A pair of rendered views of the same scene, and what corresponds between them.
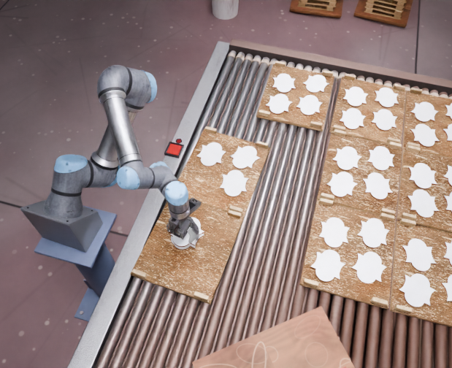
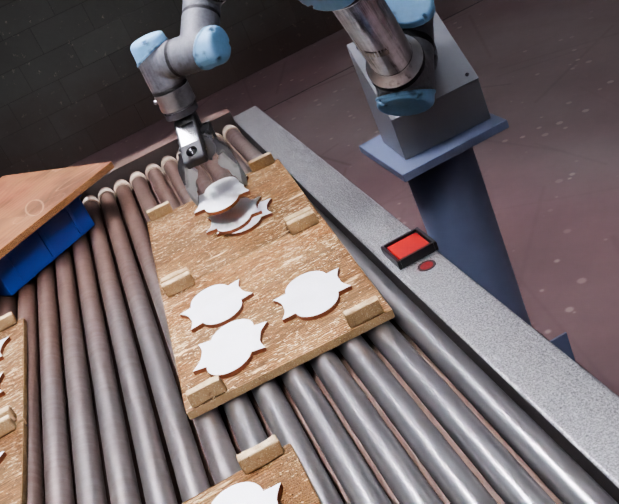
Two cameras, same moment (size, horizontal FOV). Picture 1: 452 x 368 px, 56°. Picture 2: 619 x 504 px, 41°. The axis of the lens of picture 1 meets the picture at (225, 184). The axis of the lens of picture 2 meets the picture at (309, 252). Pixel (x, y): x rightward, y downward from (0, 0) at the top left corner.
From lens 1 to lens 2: 259 cm
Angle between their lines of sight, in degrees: 94
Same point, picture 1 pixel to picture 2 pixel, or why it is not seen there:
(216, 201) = (229, 270)
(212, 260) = (174, 238)
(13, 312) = not seen: outside the picture
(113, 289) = (289, 150)
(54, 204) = not seen: hidden behind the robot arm
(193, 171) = (319, 256)
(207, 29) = not seen: outside the picture
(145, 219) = (331, 188)
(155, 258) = (260, 183)
